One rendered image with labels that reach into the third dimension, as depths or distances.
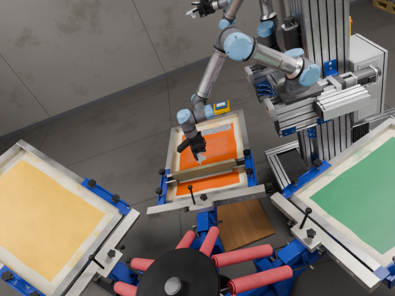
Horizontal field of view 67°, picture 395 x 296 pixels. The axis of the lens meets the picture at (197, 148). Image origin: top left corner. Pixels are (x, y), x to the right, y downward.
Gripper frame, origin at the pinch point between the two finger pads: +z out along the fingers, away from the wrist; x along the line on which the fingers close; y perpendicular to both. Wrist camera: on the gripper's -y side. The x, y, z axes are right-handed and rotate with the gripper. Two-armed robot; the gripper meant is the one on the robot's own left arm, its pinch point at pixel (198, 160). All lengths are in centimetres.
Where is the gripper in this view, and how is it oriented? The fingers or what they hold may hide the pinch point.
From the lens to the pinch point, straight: 178.2
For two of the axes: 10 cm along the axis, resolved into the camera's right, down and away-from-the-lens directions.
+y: 9.5, -2.2, -2.1
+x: 0.2, -6.5, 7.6
